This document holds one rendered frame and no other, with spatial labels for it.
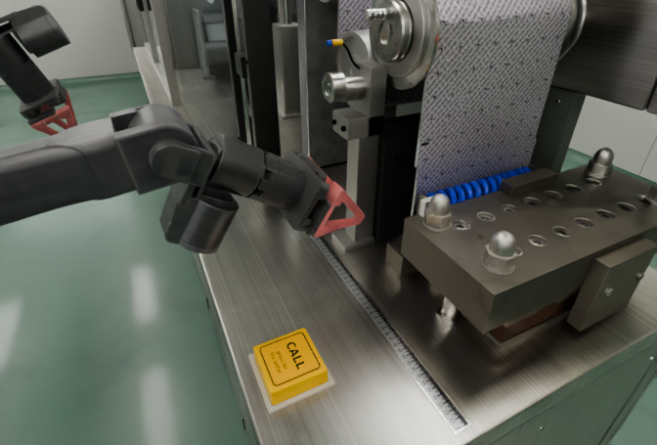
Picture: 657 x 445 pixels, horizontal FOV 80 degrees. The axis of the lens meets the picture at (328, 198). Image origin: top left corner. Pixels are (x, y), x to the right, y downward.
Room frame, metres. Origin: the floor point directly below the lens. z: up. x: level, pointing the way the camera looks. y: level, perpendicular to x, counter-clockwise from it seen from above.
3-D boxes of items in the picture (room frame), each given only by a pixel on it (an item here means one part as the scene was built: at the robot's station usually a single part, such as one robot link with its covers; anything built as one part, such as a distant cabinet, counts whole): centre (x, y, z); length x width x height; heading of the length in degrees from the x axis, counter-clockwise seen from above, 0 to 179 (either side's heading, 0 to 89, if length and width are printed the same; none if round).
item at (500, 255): (0.35, -0.19, 1.05); 0.04 x 0.04 x 0.04
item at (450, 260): (0.46, -0.32, 1.00); 0.40 x 0.16 x 0.06; 116
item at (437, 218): (0.43, -0.14, 1.05); 0.04 x 0.04 x 0.04
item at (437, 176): (0.55, -0.23, 1.03); 0.23 x 0.01 x 0.09; 116
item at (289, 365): (0.30, 0.05, 0.91); 0.07 x 0.07 x 0.02; 26
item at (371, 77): (0.56, -0.04, 1.05); 0.06 x 0.05 x 0.31; 116
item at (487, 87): (0.55, -0.23, 1.17); 0.23 x 0.01 x 0.18; 116
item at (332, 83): (0.55, -0.01, 1.18); 0.04 x 0.02 x 0.04; 26
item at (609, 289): (0.38, -0.37, 0.96); 0.10 x 0.03 x 0.11; 116
